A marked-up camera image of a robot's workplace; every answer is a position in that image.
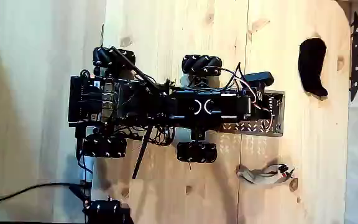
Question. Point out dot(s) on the black sock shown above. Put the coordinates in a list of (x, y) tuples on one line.
[(311, 62)]

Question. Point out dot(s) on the grey white sock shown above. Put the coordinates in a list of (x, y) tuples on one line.
[(263, 175)]

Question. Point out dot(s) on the black mecanum wheel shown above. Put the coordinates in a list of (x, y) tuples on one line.
[(196, 152), (104, 146), (113, 57), (201, 64)]

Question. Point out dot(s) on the black antenna rod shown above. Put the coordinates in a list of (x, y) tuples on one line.
[(141, 154), (132, 67)]

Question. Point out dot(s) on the black mobile base chassis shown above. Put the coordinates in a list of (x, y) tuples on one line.
[(104, 99)]

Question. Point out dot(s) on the black oval camera box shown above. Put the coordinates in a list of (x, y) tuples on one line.
[(259, 78)]

